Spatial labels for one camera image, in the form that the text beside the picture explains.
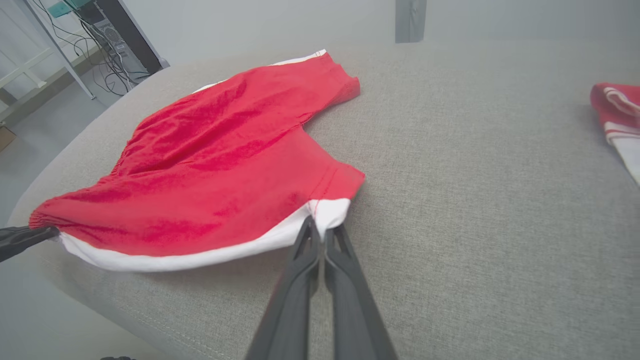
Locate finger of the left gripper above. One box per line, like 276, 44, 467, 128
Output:
0, 225, 61, 263

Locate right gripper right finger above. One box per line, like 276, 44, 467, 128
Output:
324, 223, 399, 360

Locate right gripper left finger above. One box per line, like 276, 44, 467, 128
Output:
245, 215, 322, 360

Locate red shorts white trim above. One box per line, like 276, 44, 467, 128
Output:
28, 49, 367, 273

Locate red basketball jersey white sleeves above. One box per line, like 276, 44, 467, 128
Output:
590, 82, 640, 187

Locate grey fabric sofa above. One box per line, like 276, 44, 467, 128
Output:
7, 37, 640, 360

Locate black silver computer tower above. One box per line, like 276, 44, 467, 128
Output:
75, 0, 170, 86

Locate teal box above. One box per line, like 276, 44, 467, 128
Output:
49, 0, 96, 18

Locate white shelf rack frame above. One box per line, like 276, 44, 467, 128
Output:
0, 0, 106, 126

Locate black computer tower with cables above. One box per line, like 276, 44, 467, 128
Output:
30, 0, 151, 96

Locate grey metal partition post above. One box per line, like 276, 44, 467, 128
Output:
395, 0, 427, 44

